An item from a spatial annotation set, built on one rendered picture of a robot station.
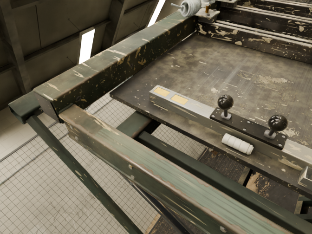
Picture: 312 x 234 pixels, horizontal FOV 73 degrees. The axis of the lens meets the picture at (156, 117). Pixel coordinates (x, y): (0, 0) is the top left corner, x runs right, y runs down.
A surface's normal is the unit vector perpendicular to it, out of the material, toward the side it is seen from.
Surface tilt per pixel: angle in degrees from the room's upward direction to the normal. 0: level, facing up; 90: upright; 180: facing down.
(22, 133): 90
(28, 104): 90
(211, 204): 59
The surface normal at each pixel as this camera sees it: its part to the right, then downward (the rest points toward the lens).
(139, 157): -0.02, -0.71
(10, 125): 0.38, -0.39
